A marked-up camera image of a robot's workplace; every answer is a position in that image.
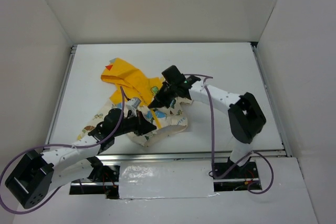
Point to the white taped foam block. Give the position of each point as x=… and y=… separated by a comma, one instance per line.
x=175, y=179

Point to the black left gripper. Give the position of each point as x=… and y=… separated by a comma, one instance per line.
x=138, y=125

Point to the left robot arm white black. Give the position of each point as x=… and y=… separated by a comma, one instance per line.
x=37, y=174

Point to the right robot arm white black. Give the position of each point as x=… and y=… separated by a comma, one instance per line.
x=246, y=118

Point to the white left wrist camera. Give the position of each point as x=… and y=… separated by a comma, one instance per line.
x=133, y=104

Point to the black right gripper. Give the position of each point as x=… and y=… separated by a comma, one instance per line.
x=163, y=96

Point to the yellow dinosaur print kids jacket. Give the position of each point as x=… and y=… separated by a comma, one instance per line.
x=135, y=84

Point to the aluminium table frame rail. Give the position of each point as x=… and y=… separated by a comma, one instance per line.
x=232, y=67

